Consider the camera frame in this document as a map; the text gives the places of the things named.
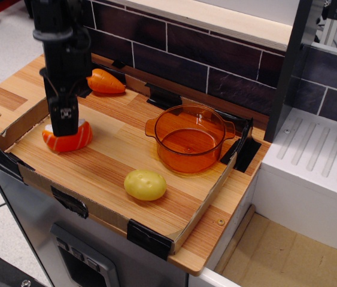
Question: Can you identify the salmon nigiri sushi toy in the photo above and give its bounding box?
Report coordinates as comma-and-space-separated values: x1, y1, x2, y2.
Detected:
42, 119, 93, 152

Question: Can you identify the yellow toy potato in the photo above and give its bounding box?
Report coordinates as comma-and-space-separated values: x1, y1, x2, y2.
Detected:
123, 170, 167, 201

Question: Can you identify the dark grey vertical post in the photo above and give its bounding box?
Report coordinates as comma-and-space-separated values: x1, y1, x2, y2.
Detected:
264, 1, 321, 142

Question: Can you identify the grey toy oven panel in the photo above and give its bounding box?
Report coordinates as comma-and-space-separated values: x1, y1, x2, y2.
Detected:
50, 224, 120, 286

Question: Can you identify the cardboard fence with black tape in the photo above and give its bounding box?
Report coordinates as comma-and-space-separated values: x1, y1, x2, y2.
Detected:
0, 57, 269, 273

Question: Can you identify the transparent orange plastic pot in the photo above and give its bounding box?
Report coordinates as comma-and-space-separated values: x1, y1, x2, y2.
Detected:
145, 105, 236, 174

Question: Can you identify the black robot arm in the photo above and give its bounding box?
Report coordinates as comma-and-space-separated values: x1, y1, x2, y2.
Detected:
31, 1, 92, 136

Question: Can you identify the white toy sink drainboard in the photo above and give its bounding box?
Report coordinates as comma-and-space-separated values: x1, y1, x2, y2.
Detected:
253, 109, 337, 249

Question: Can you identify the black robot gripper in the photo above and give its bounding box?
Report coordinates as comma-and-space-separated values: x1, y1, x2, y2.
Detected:
40, 38, 92, 137

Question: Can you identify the orange toy carrot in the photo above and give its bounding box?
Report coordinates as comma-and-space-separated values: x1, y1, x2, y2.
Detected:
86, 68, 126, 94

